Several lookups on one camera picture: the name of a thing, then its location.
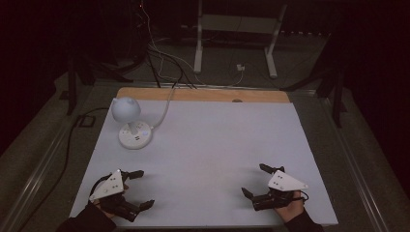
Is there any white table mat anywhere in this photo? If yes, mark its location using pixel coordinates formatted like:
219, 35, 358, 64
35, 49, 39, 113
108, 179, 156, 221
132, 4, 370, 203
69, 98, 339, 228

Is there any black tripod stand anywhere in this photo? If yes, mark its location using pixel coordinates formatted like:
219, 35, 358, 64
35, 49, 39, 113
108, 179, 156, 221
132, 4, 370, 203
279, 38, 349, 130
63, 47, 133, 116

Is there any thin white floor cable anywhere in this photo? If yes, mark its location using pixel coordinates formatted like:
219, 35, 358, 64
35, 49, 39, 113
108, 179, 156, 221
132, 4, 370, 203
140, 0, 245, 88

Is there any black floor cable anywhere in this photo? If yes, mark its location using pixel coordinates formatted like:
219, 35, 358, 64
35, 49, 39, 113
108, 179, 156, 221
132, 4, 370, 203
15, 106, 110, 232

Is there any bundle of black cables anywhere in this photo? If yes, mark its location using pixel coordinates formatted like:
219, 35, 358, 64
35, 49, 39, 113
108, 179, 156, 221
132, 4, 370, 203
145, 44, 197, 90

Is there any person's right hand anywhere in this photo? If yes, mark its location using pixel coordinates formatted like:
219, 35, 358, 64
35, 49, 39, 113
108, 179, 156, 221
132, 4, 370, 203
274, 190, 306, 224

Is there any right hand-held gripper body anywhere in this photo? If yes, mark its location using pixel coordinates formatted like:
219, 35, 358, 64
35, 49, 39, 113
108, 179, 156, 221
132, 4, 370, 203
250, 165, 309, 213

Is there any white lamp cable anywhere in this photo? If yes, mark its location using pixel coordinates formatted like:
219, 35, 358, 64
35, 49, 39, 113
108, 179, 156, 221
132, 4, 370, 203
150, 86, 177, 131

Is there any white metal stand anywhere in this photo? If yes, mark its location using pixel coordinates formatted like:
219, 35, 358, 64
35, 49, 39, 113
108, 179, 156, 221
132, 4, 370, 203
192, 0, 288, 79

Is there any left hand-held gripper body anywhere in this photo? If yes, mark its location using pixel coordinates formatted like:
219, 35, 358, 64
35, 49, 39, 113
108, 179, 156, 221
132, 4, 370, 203
88, 169, 143, 223

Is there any person's left hand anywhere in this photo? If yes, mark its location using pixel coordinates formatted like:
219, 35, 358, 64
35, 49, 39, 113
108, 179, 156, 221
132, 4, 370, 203
92, 198, 118, 220

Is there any white desk lamp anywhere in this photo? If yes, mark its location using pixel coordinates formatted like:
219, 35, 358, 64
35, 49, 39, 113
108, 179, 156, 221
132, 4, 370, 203
110, 96, 153, 151

